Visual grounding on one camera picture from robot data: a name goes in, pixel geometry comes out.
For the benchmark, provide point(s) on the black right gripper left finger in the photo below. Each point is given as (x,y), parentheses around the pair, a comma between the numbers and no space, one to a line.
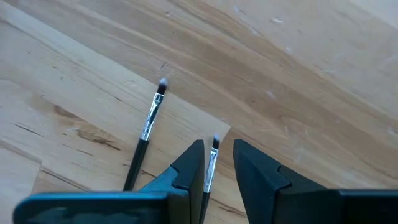
(180,193)

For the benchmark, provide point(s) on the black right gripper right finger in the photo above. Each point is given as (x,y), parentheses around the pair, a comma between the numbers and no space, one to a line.
(273,199)

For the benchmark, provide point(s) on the black paintbrush silver ferrule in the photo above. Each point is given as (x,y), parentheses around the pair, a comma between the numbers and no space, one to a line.
(149,124)
(211,168)

